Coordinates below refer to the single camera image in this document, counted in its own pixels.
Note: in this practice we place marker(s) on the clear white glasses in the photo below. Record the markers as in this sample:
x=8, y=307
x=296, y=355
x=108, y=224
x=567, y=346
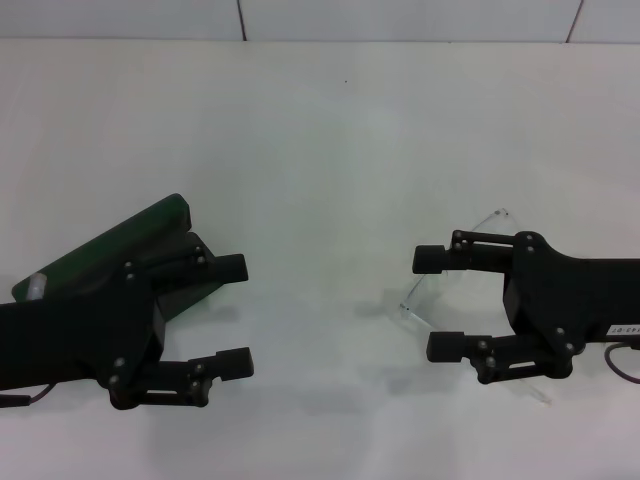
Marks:
x=407, y=306

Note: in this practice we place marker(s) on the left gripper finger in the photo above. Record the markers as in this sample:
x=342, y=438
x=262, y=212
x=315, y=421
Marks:
x=230, y=267
x=235, y=362

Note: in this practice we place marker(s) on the green glasses case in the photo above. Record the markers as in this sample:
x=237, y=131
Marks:
x=125, y=235

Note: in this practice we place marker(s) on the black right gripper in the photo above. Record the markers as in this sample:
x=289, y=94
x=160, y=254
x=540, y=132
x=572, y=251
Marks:
x=575, y=300

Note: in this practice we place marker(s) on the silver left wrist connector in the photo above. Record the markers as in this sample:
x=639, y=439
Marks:
x=37, y=287

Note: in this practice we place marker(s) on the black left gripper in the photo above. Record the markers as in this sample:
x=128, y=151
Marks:
x=75, y=335

